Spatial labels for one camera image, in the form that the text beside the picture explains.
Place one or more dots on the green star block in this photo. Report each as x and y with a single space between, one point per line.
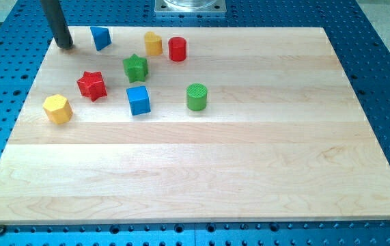
135 68

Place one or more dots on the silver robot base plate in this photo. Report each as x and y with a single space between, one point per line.
190 6

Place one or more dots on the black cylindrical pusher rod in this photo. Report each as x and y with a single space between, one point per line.
57 22

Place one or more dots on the yellow hexagon block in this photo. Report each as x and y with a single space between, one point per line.
58 109

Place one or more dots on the blue cube block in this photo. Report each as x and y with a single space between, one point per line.
139 100

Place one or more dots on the left board clamp screw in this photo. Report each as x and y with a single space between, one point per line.
3 229

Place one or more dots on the light wooden board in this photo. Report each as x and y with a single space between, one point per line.
283 136

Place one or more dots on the green cylinder block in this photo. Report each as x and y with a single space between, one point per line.
196 96

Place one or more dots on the red star block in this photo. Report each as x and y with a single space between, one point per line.
92 85

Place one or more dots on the red cylinder block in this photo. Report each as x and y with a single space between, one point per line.
177 49

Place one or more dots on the yellow heart block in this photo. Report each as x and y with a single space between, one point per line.
153 44

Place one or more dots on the blue triangle block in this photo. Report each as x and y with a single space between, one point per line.
101 37

